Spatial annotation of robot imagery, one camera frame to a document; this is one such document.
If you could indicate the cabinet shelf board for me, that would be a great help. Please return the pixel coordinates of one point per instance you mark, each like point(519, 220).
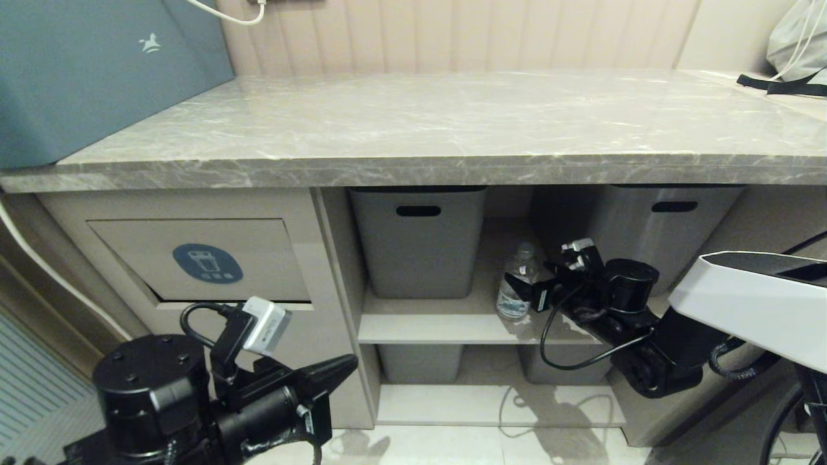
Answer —
point(439, 320)

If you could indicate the grey cloth bag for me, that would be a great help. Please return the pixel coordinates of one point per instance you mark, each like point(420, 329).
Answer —
point(798, 42)

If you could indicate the grey plastic storage bin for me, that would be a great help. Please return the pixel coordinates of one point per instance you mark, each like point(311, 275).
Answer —
point(420, 252)
point(562, 378)
point(665, 239)
point(420, 361)

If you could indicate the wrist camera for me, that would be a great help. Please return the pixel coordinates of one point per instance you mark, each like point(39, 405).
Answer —
point(265, 326)
point(579, 252)

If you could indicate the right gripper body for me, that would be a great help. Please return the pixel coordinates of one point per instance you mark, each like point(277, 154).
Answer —
point(572, 294)

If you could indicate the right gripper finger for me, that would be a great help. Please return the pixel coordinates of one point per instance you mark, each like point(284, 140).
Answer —
point(519, 287)

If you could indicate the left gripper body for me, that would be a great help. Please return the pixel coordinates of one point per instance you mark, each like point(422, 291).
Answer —
point(265, 416)

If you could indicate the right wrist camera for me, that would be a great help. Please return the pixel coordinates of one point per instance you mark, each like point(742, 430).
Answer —
point(579, 252)

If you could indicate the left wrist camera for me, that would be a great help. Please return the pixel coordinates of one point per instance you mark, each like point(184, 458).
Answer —
point(265, 326)

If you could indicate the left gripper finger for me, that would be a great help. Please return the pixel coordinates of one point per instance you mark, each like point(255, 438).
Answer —
point(326, 374)

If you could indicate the beige counter cabinet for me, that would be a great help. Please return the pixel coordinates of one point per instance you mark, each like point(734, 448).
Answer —
point(336, 271)

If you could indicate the grey-blue box with logo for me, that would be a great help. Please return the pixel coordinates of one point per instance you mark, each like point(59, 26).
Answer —
point(84, 71)

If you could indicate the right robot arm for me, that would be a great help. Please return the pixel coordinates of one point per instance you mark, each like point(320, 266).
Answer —
point(743, 303)

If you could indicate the clear plastic water bottle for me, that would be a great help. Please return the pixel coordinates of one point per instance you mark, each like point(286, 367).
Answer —
point(513, 303)

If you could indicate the trash bin flap door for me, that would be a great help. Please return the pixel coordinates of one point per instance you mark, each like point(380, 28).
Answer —
point(200, 258)

